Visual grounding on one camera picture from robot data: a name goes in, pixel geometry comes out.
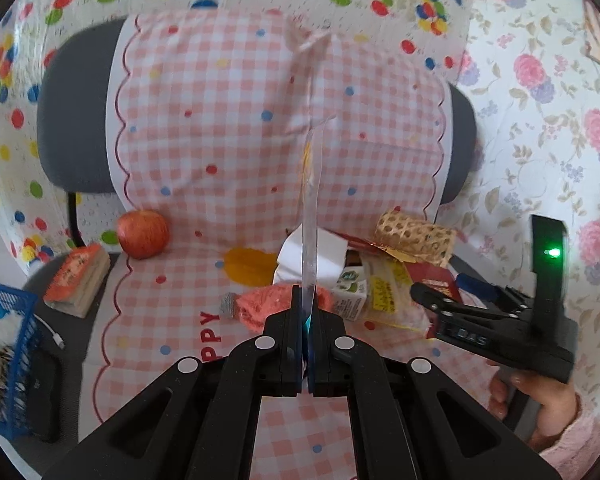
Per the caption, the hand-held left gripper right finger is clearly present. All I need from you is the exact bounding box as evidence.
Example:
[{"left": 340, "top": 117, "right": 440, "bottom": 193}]
[{"left": 307, "top": 286, "right": 563, "bottom": 480}]

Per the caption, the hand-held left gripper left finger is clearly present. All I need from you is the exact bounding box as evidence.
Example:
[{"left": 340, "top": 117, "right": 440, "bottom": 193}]
[{"left": 42, "top": 284, "right": 306, "bottom": 480}]

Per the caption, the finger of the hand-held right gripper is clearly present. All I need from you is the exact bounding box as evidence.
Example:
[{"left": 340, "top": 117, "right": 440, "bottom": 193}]
[
  {"left": 455, "top": 271, "right": 531, "bottom": 311},
  {"left": 410, "top": 281, "right": 518, "bottom": 323}
]

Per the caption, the red snack packet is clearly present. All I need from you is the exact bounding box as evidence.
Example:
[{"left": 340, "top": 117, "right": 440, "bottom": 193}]
[{"left": 407, "top": 265, "right": 463, "bottom": 303}]

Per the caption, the yellow snack packet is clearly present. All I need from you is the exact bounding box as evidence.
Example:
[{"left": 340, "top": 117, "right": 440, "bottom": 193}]
[{"left": 362, "top": 260, "right": 428, "bottom": 333}]

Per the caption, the white milk carton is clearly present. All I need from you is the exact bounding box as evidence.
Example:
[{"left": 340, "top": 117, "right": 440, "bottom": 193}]
[{"left": 274, "top": 230, "right": 370, "bottom": 323}]

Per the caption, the clear plastic wrapper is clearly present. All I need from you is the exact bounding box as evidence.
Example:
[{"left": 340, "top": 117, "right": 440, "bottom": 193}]
[{"left": 300, "top": 116, "right": 338, "bottom": 333}]

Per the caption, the person's right forearm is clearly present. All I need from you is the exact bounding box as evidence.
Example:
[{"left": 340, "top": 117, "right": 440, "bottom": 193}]
[{"left": 539, "top": 402, "right": 600, "bottom": 480}]

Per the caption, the person's right hand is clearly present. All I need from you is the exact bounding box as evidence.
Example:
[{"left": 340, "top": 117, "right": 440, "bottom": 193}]
[{"left": 489, "top": 374, "right": 581, "bottom": 448}]

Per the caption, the coral knitted sock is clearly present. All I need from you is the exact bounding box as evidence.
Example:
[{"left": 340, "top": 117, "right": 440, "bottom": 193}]
[{"left": 219, "top": 282, "right": 336, "bottom": 333}]

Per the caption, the woven bamboo basket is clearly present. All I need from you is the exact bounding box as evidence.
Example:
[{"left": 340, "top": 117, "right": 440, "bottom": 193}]
[{"left": 372, "top": 207, "right": 456, "bottom": 268}]

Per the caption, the red apple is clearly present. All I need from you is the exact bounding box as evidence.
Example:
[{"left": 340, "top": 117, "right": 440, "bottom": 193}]
[{"left": 117, "top": 209, "right": 171, "bottom": 260}]

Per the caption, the orange wrapped snack packet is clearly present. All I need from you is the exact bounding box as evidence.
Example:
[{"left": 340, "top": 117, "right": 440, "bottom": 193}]
[{"left": 43, "top": 243, "right": 112, "bottom": 318}]

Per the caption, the black pouch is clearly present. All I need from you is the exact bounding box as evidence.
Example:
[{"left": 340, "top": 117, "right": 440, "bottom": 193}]
[{"left": 29, "top": 350, "right": 65, "bottom": 443}]

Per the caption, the pink checkered cloth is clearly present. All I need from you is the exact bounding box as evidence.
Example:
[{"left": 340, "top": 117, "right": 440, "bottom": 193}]
[{"left": 77, "top": 10, "right": 481, "bottom": 480}]

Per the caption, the blue plastic basket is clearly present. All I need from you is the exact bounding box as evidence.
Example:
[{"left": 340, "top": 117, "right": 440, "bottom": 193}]
[{"left": 0, "top": 281, "right": 42, "bottom": 443}]

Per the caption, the crumpled white tissue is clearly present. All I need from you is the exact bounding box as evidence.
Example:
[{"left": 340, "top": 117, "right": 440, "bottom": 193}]
[{"left": 0, "top": 310, "right": 23, "bottom": 348}]

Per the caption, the pile of seed shells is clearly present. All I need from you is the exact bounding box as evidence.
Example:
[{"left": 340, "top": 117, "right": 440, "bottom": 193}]
[{"left": 0, "top": 345, "right": 27, "bottom": 421}]

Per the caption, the grey office chair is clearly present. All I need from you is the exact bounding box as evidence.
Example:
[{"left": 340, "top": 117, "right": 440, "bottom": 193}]
[{"left": 22, "top": 19, "right": 531, "bottom": 480}]

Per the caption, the white cable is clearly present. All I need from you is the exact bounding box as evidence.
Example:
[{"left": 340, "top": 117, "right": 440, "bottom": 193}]
[{"left": 35, "top": 317, "right": 66, "bottom": 348}]

